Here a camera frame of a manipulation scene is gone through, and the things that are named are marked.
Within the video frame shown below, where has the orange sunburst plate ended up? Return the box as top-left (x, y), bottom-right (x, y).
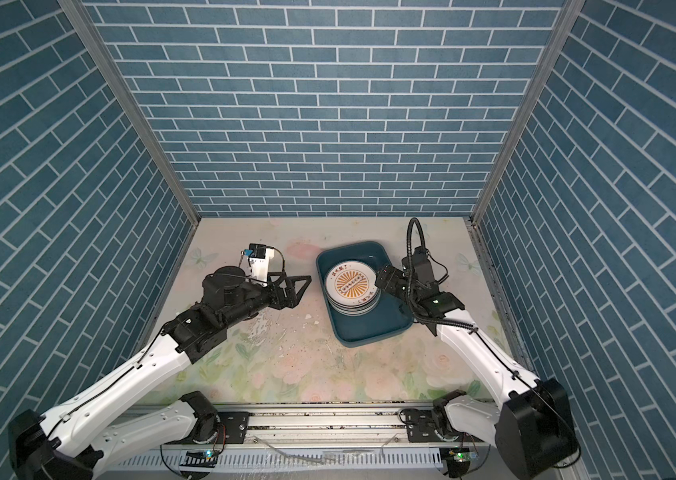
top-left (324, 260), bottom-right (381, 306)

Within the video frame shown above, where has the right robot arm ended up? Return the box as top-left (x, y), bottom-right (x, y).
top-left (375, 247), bottom-right (583, 479)

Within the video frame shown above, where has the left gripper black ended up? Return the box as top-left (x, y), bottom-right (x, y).
top-left (220, 269), bottom-right (312, 332)

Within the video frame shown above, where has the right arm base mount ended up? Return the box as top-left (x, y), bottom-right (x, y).
top-left (398, 408), bottom-right (457, 443)

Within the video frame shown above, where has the black corrugated cable right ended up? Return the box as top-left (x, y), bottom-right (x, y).
top-left (405, 217), bottom-right (477, 331)

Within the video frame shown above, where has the teal plastic bin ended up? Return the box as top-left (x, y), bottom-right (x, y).
top-left (316, 241), bottom-right (413, 348)

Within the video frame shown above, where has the green rim plate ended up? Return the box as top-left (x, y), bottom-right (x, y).
top-left (331, 299), bottom-right (380, 317)

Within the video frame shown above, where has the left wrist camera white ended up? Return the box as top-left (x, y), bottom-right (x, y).
top-left (241, 243), bottom-right (275, 284)

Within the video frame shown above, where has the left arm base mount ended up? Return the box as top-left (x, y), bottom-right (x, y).
top-left (218, 411), bottom-right (251, 445)

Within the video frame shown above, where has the aluminium rail frame front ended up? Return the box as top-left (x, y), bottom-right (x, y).
top-left (95, 404), bottom-right (503, 479)

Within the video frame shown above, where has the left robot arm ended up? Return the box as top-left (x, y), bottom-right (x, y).
top-left (8, 266), bottom-right (312, 479)

